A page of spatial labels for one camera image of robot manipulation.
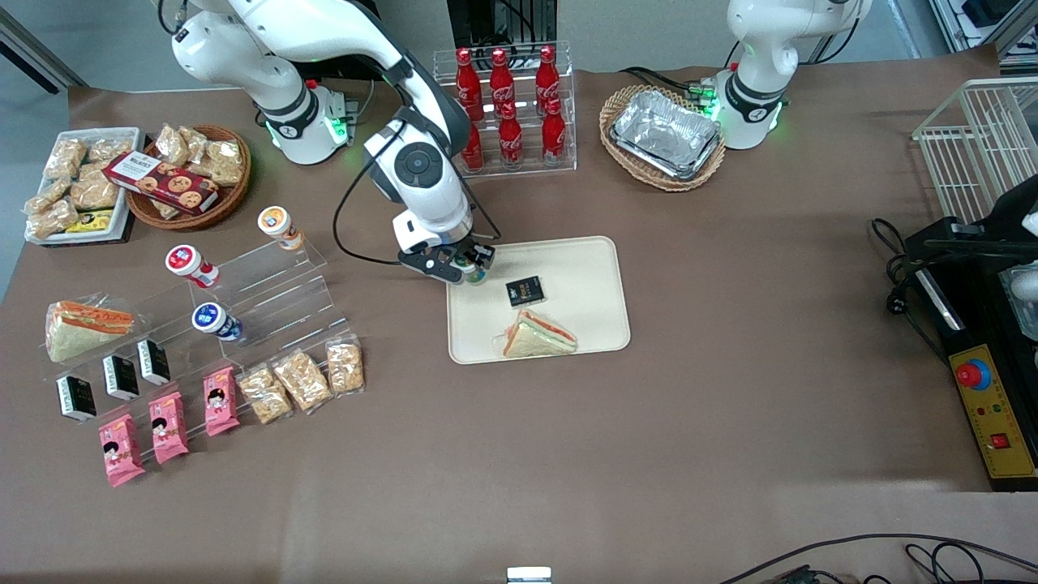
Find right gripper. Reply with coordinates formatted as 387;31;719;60
392;203;497;286

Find beige plastic tray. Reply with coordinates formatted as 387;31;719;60
445;236;632;366

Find orange gum bottle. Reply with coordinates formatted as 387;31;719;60
258;206;307;251

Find aluminium foil tray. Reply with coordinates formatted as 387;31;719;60
610;89;723;181

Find blue gum bottle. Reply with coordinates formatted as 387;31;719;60
191;302;243;342

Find red gum bottle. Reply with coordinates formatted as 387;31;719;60
165;245;221;290

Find white rectangular snack tray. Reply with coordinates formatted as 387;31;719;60
24;127;146;247

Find small black snack packet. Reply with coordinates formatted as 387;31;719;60
505;276;546;309

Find wrapped triangle sandwich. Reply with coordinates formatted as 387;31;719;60
492;309;578;359
45;299;135;363

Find clear acrylic bottle rack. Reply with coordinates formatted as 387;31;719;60
432;42;578;180

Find clear bag of peanut snacks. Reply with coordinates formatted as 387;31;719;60
325;335;365;397
237;363;294;427
272;349;334;415

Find clear acrylic stepped stand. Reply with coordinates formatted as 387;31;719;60
122;234;362;390

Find wicker basket with foil trays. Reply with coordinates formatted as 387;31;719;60
599;84;727;193

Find round wicker snack basket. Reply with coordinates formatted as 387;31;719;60
126;124;253;233

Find pink cartoon snack packet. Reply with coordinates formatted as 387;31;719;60
99;414;146;488
203;367;242;438
148;392;190;466

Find red cookie box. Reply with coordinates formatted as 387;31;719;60
103;151;221;217

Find black and white packet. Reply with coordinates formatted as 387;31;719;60
136;338;172;386
55;375;97;423
102;355;141;402

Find yellow snack packet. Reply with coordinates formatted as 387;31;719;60
65;209;115;235

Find dark metal bar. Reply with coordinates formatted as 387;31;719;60
0;8;88;95

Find red emergency stop button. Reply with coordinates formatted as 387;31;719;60
955;359;993;392

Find black control box yellow panel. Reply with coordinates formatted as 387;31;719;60
904;174;1038;492

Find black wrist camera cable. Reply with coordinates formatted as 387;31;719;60
332;120;504;269

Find black metal frame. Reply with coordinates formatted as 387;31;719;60
448;0;560;51

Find black cables at arm base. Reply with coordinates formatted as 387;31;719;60
620;65;718;110

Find black power cable with plug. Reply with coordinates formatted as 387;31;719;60
871;217;951;367

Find white wire basket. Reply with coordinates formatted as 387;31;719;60
912;77;1038;225

